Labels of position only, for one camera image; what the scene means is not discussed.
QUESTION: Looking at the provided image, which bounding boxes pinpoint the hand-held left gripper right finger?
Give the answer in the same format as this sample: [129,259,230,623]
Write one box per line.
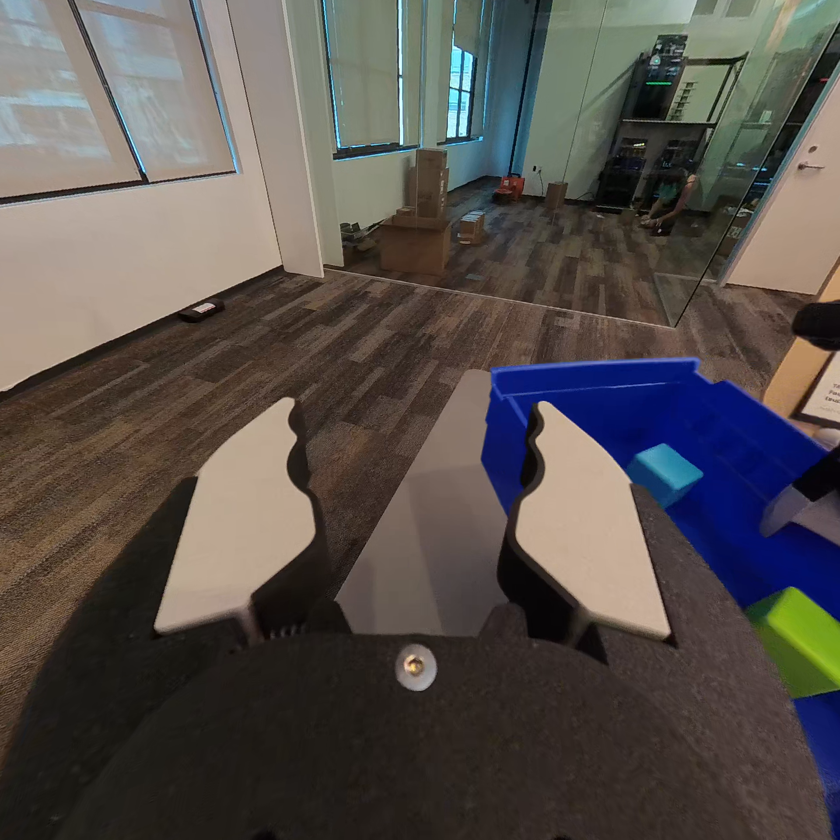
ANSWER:
[497,402,673,647]

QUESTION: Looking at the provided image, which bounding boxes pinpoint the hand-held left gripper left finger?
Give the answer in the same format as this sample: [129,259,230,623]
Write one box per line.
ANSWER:
[154,398,336,640]

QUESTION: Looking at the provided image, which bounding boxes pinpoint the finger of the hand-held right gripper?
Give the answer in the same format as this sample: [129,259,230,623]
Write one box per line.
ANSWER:
[792,300,840,353]
[759,444,840,546]

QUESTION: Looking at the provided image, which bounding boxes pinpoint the teal magnetic cube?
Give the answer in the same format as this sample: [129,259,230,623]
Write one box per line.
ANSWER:
[625,444,704,510]

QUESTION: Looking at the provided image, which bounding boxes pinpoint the blue plastic bin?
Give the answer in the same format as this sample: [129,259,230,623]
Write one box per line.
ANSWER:
[479,357,840,788]

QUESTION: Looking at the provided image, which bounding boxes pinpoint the green magnetic cube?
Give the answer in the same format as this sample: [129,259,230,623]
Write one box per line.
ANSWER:
[746,587,840,699]

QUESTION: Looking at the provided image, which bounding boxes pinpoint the wooden instruction sign board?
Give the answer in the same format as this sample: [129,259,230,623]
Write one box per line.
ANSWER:
[766,263,840,427]

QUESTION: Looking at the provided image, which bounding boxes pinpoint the white door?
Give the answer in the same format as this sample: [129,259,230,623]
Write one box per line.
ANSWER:
[726,73,840,296]

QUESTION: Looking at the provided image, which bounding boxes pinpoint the black equipment rack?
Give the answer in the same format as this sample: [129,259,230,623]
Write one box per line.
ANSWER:
[598,37,749,217]

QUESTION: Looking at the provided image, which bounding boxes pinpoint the stacked cardboard boxes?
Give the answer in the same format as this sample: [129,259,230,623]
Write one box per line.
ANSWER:
[378,149,455,277]

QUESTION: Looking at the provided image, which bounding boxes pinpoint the window with roller blind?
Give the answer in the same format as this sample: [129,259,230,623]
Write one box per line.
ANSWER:
[322,0,421,158]
[0,0,240,204]
[440,0,494,143]

